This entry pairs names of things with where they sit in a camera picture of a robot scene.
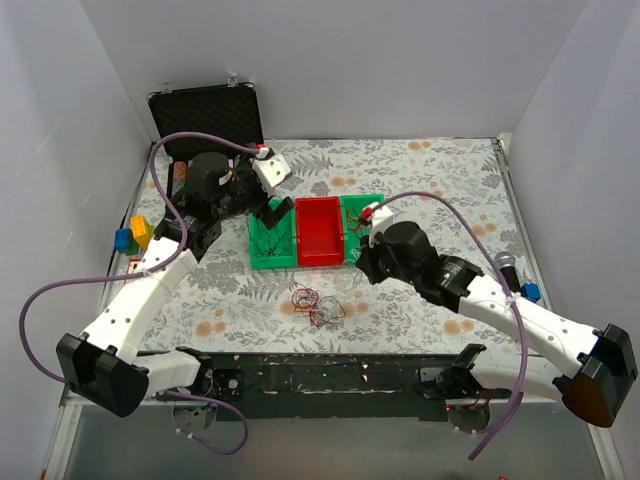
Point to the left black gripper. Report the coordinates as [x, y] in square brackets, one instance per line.
[261, 201]

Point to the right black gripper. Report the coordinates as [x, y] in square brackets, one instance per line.
[368, 257]

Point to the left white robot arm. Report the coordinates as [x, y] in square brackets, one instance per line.
[103, 363]

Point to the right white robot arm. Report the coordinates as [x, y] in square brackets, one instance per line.
[590, 370]

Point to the left green bin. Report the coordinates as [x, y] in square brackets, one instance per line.
[276, 248]

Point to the green bin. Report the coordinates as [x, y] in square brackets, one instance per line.
[276, 248]
[351, 207]

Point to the red bin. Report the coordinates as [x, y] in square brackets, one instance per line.
[319, 231]

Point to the right green bin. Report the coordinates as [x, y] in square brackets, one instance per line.
[351, 207]

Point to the floral table mat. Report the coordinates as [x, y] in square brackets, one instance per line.
[454, 189]

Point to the black microphone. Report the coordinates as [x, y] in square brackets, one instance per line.
[507, 266]

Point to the black poker chip case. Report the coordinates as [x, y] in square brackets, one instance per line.
[230, 111]

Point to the yellow toy brick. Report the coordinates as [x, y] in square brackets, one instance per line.
[142, 231]

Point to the small blue block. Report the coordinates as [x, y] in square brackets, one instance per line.
[531, 292]

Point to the green toy brick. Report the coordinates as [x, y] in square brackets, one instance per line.
[133, 249]

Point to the red window toy brick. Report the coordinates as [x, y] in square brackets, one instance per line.
[134, 267]

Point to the blue toy brick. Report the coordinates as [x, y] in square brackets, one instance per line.
[122, 238]

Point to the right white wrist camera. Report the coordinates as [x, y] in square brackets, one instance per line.
[377, 218]

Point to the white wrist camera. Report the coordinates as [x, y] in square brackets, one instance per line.
[377, 218]
[271, 169]

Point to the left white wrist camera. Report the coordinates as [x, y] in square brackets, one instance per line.
[271, 169]

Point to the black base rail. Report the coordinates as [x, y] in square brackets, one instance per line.
[433, 388]

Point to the aluminium frame rail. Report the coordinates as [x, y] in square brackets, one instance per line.
[70, 398]

